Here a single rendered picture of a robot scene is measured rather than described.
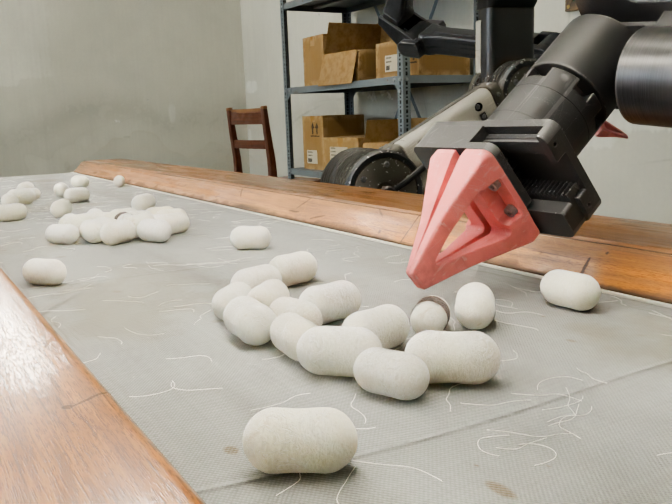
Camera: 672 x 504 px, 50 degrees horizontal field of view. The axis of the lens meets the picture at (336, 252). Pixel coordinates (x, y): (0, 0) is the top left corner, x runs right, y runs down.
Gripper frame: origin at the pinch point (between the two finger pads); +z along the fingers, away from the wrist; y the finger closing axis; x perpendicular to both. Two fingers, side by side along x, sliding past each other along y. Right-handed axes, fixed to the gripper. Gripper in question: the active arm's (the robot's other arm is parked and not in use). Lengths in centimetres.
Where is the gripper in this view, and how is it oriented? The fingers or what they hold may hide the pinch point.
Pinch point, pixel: (423, 270)
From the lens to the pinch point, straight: 41.5
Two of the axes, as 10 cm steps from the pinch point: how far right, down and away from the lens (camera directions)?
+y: 5.3, 1.4, -8.4
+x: 5.7, 6.8, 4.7
